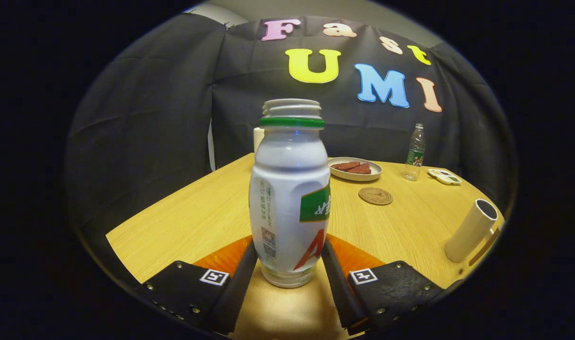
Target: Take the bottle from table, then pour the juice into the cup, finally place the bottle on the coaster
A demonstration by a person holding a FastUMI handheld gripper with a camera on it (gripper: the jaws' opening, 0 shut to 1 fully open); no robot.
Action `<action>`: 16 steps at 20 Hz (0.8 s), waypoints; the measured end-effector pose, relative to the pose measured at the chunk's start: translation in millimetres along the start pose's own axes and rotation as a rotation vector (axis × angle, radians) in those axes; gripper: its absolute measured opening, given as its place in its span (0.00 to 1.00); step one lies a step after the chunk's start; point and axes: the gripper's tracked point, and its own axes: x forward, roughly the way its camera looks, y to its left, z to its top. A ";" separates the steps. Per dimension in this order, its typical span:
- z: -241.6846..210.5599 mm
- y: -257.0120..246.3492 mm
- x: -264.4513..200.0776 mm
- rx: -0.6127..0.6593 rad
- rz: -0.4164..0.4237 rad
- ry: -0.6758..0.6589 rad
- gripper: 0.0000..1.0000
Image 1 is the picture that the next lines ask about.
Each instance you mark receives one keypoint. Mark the white toaster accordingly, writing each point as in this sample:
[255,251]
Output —
[257,139]

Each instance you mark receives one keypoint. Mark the round cork coaster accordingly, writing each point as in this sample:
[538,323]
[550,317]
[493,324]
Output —
[375,196]

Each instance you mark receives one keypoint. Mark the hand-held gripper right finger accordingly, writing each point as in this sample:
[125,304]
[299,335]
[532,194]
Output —
[339,293]

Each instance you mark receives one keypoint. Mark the clear plastic water bottle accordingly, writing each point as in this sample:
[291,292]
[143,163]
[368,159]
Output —
[414,158]

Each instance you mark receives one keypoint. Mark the red meat slice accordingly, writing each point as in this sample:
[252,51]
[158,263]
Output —
[363,170]
[342,166]

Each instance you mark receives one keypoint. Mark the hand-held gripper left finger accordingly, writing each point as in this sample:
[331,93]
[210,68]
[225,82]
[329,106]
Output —
[233,293]

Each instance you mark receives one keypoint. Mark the wooden table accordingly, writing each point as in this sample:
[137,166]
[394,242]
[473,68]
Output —
[198,212]

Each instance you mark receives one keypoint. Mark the white divided snack tray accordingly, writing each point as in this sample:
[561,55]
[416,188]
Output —
[444,177]

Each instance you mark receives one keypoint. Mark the white round plate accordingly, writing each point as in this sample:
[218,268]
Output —
[353,177]

